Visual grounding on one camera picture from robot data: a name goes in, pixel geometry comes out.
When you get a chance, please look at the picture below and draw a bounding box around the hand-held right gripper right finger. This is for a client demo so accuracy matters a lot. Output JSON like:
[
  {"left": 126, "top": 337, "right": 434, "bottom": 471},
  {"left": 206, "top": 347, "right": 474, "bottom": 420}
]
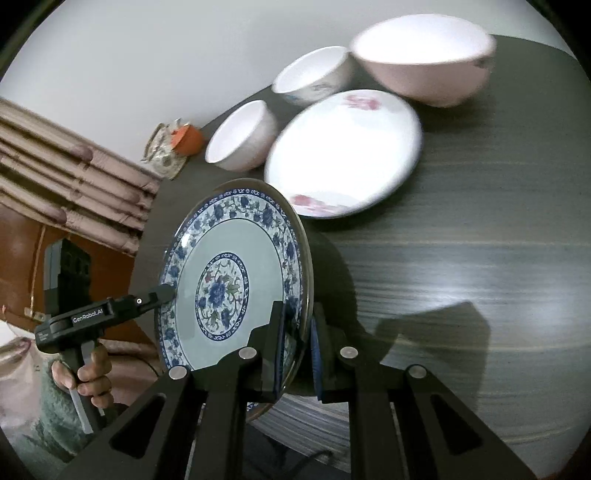
[{"left": 310, "top": 305, "right": 539, "bottom": 480}]

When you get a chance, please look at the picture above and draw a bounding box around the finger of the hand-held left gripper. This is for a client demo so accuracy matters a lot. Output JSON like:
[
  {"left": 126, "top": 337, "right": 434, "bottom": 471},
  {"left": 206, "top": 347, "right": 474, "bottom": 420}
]
[{"left": 139, "top": 284, "right": 177, "bottom": 311}]

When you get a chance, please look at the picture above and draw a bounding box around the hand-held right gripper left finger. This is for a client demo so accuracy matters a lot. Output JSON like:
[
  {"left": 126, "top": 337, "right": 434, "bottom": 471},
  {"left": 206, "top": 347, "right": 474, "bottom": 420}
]
[{"left": 55, "top": 300, "right": 305, "bottom": 480}]

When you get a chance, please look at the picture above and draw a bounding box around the blue floral plate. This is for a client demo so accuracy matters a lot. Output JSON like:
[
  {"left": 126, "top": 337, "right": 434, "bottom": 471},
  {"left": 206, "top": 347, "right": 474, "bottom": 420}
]
[{"left": 156, "top": 179, "right": 315, "bottom": 423}]

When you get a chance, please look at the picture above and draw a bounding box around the small plain white bowl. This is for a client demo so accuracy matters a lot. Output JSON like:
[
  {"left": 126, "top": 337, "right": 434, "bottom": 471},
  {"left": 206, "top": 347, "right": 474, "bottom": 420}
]
[{"left": 204, "top": 99, "right": 278, "bottom": 172}]

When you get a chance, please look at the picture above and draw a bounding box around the large pink bowl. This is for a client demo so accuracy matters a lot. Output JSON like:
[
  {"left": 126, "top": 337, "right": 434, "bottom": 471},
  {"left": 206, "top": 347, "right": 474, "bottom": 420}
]
[{"left": 349, "top": 14, "right": 497, "bottom": 108}]

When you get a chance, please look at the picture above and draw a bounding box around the person's left forearm green sleeve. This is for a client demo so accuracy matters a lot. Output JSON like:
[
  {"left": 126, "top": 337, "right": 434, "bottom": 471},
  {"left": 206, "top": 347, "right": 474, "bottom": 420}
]
[{"left": 38, "top": 360, "right": 118, "bottom": 463}]

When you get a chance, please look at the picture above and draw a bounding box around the person's left hand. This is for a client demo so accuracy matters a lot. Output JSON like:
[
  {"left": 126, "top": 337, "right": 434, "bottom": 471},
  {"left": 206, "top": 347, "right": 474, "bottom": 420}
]
[{"left": 51, "top": 344, "right": 114, "bottom": 408}]

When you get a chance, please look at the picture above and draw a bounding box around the brown wooden cabinet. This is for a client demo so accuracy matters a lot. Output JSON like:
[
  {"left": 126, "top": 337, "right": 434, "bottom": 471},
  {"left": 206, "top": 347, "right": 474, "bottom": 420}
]
[{"left": 0, "top": 203, "right": 155, "bottom": 356}]

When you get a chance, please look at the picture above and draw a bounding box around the striped beige curtain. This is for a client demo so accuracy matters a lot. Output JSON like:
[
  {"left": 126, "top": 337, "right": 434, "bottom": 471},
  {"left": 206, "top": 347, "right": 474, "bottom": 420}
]
[{"left": 0, "top": 97, "right": 160, "bottom": 257}]

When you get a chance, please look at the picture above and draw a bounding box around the floral ceramic teapot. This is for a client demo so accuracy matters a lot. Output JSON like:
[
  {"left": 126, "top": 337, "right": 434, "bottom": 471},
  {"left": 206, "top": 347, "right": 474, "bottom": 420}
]
[{"left": 141, "top": 119, "right": 190, "bottom": 181}]

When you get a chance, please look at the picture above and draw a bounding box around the orange cup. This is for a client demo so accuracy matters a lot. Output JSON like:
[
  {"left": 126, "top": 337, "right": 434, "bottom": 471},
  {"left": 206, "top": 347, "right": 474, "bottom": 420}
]
[{"left": 172, "top": 124, "right": 204, "bottom": 157}]

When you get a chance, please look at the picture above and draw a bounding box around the white plate with pink flowers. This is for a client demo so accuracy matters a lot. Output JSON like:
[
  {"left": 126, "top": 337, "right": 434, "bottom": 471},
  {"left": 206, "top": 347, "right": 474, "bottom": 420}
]
[{"left": 264, "top": 89, "right": 423, "bottom": 219}]

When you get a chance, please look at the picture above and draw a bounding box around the white bowl with blue print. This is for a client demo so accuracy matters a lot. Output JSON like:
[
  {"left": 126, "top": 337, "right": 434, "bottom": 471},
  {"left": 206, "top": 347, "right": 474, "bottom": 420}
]
[{"left": 271, "top": 45, "right": 354, "bottom": 108}]

